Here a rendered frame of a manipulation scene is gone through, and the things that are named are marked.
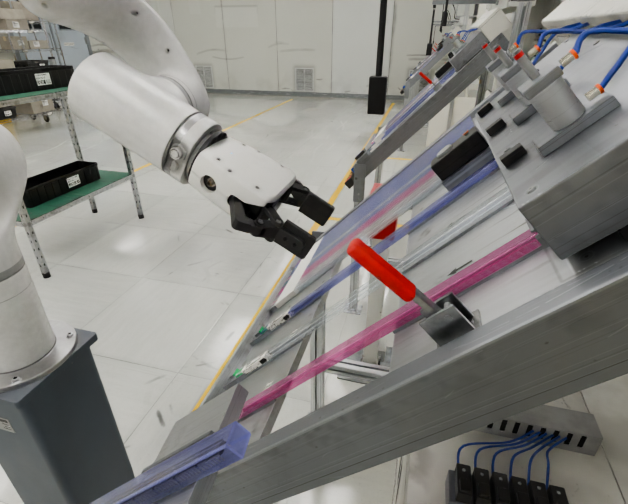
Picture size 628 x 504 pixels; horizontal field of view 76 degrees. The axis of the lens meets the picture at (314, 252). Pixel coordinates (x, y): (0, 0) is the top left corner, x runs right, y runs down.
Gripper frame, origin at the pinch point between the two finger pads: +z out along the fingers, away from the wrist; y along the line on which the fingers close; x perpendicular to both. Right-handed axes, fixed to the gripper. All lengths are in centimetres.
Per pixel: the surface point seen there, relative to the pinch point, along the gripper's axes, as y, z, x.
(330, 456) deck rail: -21.0, 11.9, 6.5
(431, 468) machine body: 0.9, 37.0, 25.8
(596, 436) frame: 10, 57, 9
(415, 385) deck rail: -21.0, 12.1, -5.5
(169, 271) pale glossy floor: 130, -57, 150
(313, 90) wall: 859, -160, 192
